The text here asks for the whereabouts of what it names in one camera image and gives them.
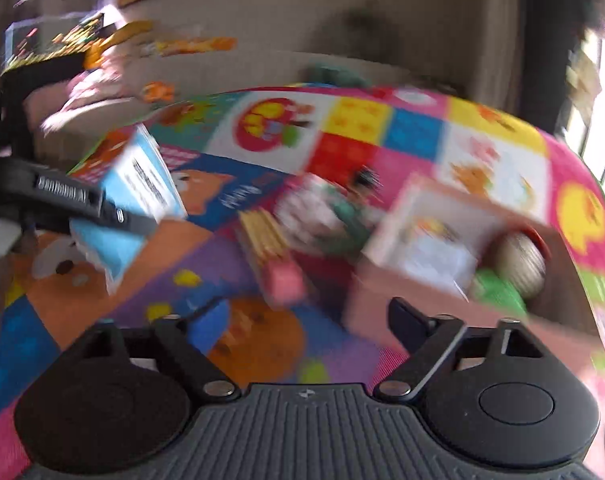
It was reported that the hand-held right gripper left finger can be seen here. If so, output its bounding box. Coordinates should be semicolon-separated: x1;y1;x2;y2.
95;300;240;402

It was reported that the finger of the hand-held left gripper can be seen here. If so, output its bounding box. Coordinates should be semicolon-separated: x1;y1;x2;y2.
100;199;158;237

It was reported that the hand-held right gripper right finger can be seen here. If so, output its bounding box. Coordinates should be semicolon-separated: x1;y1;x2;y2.
373;297;543;398

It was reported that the blue tissue pack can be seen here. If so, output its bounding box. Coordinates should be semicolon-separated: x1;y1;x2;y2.
67;125;189;296

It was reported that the pink cardboard box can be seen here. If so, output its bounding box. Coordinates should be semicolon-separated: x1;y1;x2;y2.
343;175;599;361

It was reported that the teal plastic toy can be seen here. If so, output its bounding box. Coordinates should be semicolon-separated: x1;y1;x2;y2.
333;192;379;257

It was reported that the clear cookie packet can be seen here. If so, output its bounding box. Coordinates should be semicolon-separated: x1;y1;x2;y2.
236;209;314;307

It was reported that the pink lace cloth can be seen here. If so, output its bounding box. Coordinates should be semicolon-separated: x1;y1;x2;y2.
276;175;344;251

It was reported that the green crochet piece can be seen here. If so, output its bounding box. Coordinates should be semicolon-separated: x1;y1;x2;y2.
471;269;529;317

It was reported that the pink plush toy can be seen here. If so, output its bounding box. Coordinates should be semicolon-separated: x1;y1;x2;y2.
41;66;124;132

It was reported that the orange fish plush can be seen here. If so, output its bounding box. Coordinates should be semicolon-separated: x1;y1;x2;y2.
141;82;176;104

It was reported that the beige crochet toy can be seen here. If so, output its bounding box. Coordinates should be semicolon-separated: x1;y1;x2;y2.
493;232;549;302

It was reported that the dark glass cabinet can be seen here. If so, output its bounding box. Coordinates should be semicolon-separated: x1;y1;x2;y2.
0;11;106;80

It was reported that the row of small plush toys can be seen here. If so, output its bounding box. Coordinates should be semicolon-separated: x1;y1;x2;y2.
141;36;237;59

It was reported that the colourful printed play mat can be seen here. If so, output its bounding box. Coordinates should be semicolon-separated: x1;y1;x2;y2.
0;85;605;480

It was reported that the teal cloth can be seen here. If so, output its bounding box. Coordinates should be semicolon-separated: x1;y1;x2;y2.
310;64;369;89

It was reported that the hanging beige paper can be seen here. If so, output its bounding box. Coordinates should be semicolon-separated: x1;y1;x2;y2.
564;54;604;107

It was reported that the beige curtain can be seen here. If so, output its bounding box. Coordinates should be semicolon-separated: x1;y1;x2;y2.
480;0;529;111

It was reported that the dark curtain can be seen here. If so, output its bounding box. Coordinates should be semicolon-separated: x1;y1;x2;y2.
521;0;586;133

